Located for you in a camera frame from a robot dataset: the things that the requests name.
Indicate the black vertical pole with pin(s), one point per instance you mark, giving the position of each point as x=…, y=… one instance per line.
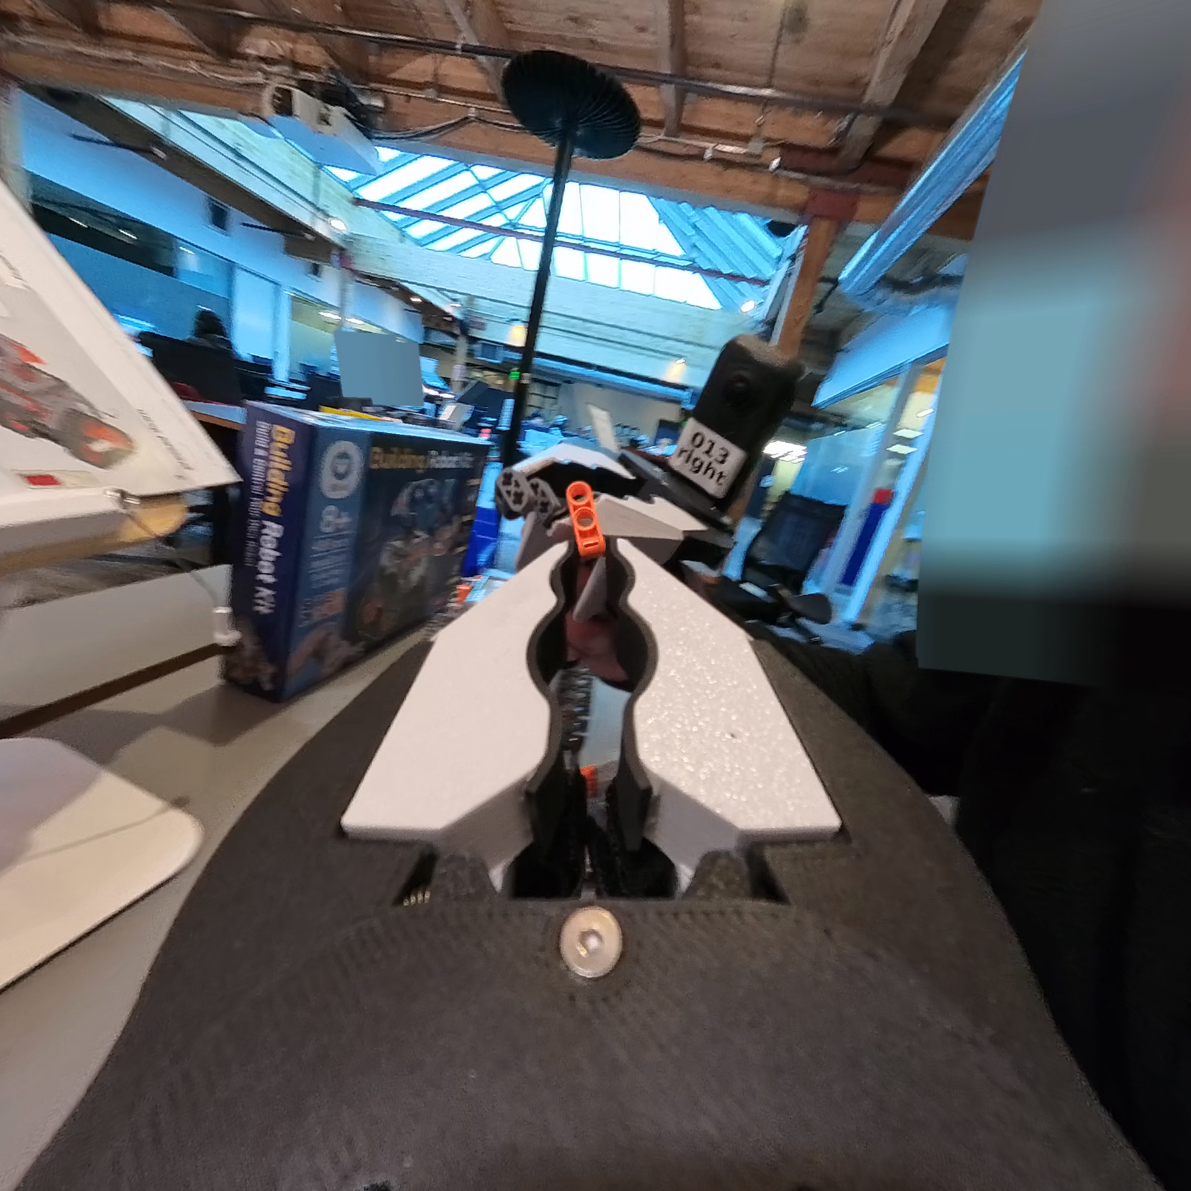
x=549, y=279

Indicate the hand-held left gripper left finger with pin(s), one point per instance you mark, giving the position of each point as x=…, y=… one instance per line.
x=455, y=744

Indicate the white stand base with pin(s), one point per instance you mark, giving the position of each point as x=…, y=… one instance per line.
x=74, y=836

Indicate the person's right hand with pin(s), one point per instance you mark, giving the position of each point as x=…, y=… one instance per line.
x=596, y=642

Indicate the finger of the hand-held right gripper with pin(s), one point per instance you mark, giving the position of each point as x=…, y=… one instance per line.
x=651, y=520
x=577, y=465

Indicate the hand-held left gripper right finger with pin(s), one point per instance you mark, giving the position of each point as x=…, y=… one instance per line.
x=735, y=744

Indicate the wooden support column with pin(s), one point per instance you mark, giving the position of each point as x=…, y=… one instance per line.
x=810, y=269

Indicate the blue toy kit box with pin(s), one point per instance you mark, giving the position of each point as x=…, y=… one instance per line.
x=298, y=558

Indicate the instruction booklet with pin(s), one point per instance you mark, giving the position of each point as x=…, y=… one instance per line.
x=74, y=400

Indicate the black mesh office chair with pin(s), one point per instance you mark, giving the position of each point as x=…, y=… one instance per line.
x=791, y=558

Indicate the orange toy connector block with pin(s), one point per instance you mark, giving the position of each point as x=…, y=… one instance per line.
x=584, y=520

